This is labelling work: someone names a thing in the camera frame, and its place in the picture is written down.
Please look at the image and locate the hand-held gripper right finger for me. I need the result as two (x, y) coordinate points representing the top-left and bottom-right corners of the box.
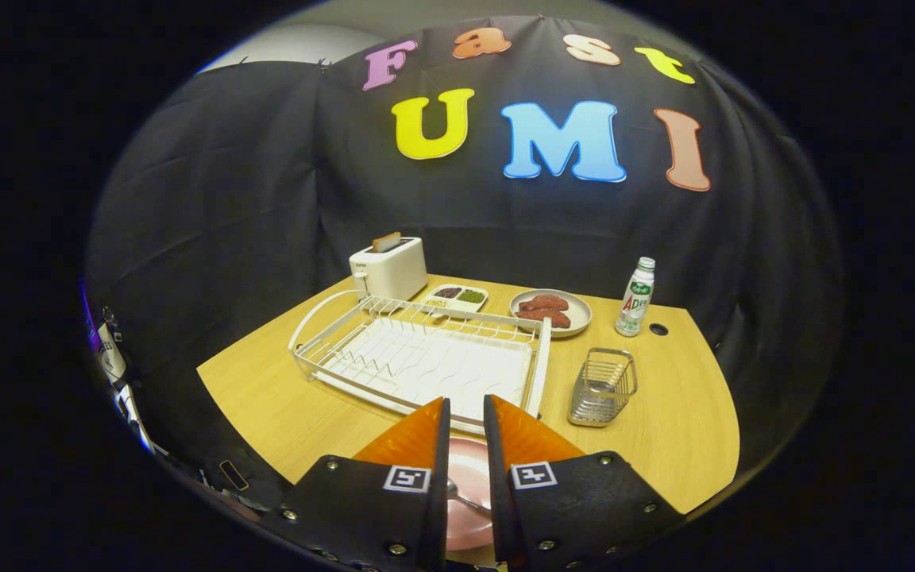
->
(483, 394), (685, 572)

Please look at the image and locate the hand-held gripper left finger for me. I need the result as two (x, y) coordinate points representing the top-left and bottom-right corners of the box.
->
(263, 397), (452, 572)

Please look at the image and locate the wooden handled spoon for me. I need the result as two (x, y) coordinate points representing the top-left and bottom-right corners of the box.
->
(447, 479), (494, 517)

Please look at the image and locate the pink plate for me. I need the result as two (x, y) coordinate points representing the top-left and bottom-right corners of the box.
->
(443, 435), (500, 553)

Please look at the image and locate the white wire dish rack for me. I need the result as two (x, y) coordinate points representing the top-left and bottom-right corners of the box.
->
(288, 289), (552, 436)

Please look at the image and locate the metal wire basket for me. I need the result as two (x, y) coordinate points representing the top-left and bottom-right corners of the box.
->
(567, 347), (639, 428)

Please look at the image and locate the beige round plate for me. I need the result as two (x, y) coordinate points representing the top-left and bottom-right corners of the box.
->
(509, 288), (593, 339)

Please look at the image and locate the white ribbed drain tray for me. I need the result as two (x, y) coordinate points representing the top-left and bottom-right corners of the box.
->
(316, 318), (536, 434)

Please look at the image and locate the white divided bean tray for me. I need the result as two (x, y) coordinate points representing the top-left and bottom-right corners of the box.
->
(423, 284), (490, 320)

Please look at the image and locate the white toaster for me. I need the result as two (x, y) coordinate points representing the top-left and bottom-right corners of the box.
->
(349, 236), (429, 302)

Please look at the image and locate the white drink bottle green cap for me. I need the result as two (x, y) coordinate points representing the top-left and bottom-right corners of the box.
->
(615, 257), (656, 338)

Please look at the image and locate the black backdrop cloth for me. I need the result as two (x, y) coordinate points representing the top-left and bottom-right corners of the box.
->
(83, 14), (844, 509)

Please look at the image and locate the white printed object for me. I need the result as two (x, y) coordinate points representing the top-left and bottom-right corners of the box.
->
(96, 322), (129, 382)

